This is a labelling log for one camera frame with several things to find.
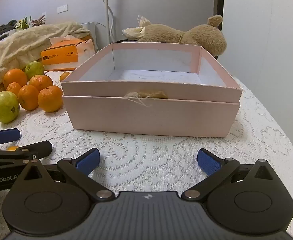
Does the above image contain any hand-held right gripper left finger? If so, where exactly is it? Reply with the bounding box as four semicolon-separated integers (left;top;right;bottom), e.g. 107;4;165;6
23;148;115;202

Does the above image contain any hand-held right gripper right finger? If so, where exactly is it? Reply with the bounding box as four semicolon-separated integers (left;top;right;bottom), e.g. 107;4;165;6
182;148;274;202

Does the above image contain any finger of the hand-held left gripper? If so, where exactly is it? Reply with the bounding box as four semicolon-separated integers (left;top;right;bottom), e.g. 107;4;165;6
0;128;21;145
0;141;53;168

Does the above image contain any green guava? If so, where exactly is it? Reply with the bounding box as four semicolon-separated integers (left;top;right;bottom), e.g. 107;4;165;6
25;61;45;79
0;91;20;124

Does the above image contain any large orange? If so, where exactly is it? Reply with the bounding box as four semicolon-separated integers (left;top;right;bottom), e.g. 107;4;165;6
3;68;27;88

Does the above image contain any pink cardboard box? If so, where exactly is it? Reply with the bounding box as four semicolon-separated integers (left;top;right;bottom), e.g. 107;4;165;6
61;42;243;103

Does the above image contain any white lace tablecloth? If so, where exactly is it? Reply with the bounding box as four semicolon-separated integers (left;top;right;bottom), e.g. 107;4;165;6
0;70;293;240

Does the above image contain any pink box lid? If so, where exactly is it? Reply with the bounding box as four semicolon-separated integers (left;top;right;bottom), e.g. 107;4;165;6
63;95;241;137

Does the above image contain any frayed twine tie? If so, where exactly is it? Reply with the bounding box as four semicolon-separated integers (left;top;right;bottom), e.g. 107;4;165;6
123;90;168;107

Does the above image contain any beige fleece blanket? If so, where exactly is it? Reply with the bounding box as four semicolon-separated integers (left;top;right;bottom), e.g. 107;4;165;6
0;22;92;89

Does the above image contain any orange tissue box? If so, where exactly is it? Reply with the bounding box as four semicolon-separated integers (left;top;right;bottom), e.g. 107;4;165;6
41;35;95;72

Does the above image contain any red-leaved potted plant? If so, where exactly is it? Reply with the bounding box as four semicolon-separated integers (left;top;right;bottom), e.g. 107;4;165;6
31;15;47;27

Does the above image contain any brown plush toy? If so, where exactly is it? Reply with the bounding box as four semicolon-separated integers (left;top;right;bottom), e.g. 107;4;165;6
122;15;227;55

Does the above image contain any white appliance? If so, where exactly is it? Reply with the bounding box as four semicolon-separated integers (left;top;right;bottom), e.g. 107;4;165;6
81;21;98;53

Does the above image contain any black vertical frame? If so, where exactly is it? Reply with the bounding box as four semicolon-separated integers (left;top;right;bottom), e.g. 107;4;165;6
218;0;224;60

